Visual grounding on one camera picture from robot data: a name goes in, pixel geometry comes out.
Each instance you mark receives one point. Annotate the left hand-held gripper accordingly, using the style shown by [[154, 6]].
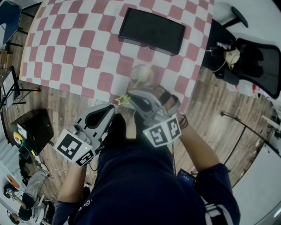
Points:
[[90, 131]]

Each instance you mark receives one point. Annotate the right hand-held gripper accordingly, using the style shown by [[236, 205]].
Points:
[[153, 123]]

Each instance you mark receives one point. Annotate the yellow-green star toy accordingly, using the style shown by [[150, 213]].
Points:
[[126, 99]]

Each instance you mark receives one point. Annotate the person's right forearm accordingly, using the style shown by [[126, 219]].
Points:
[[199, 147]]

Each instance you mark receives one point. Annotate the person's left forearm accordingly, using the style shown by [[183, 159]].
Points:
[[71, 184]]

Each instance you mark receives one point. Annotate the person's right hand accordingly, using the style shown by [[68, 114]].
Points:
[[170, 103]]

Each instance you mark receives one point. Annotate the black wrist bands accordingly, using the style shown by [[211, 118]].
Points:
[[184, 122]]

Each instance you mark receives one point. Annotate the black case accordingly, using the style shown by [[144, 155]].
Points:
[[37, 129]]

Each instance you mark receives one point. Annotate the black device blue screen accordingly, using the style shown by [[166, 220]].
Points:
[[185, 178]]

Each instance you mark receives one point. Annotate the person's navy shirt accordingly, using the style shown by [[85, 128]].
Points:
[[142, 193]]

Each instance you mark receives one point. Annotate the small yellow object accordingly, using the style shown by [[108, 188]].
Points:
[[17, 135]]

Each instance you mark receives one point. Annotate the red white checkered tablecloth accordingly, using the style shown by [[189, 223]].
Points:
[[87, 55]]

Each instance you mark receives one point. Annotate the black folding stand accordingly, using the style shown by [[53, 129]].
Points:
[[13, 88]]

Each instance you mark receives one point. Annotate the orange box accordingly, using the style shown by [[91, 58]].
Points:
[[12, 181]]

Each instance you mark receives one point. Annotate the black drawer box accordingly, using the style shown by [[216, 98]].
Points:
[[151, 28]]

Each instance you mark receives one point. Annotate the white plastic storage boxes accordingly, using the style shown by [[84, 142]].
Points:
[[246, 90]]

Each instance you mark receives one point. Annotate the beige cloth item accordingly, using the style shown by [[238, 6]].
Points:
[[231, 57]]

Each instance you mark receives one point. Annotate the black office chair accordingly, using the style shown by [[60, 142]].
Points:
[[259, 66]]

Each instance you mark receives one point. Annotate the blue chair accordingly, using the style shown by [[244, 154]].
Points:
[[11, 19]]

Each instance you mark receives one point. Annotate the black metal rail frame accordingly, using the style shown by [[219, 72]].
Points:
[[243, 131]]

